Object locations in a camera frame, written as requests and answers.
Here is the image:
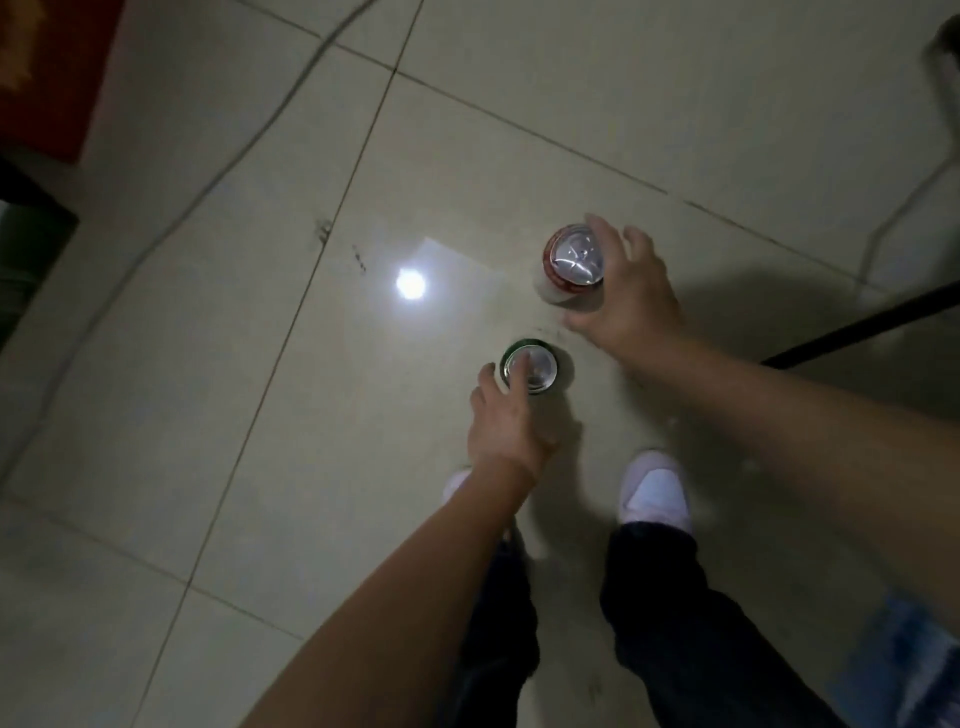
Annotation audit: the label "blue denim garment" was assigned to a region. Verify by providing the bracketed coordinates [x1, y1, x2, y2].
[831, 591, 960, 728]

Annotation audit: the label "red mat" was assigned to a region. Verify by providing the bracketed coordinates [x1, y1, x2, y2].
[0, 0, 127, 166]

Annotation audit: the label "black pole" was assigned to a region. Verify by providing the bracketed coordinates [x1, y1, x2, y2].
[760, 279, 960, 370]

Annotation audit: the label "person's right hand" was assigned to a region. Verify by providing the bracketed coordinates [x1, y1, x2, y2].
[561, 213, 688, 370]

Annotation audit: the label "black trousers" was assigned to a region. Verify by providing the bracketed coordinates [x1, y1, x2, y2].
[448, 520, 850, 728]

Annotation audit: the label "green drink can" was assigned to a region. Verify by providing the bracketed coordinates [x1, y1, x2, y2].
[499, 339, 561, 397]

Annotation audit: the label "dark cabinet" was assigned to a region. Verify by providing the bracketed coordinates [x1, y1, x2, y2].
[0, 153, 81, 354]

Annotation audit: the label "red and white drink can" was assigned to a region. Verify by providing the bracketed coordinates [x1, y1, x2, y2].
[535, 222, 609, 309]

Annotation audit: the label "person's left forearm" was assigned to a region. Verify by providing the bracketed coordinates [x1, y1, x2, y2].
[238, 454, 538, 728]

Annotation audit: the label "person's left hand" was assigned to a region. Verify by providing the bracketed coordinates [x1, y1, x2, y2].
[468, 362, 562, 490]

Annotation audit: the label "white right shoe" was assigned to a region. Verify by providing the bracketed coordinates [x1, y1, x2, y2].
[615, 449, 694, 537]

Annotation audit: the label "person's right forearm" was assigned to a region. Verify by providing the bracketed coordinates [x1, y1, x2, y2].
[637, 334, 960, 639]

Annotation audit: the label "thin grey cable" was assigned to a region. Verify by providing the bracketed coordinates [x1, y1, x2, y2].
[0, 0, 384, 489]

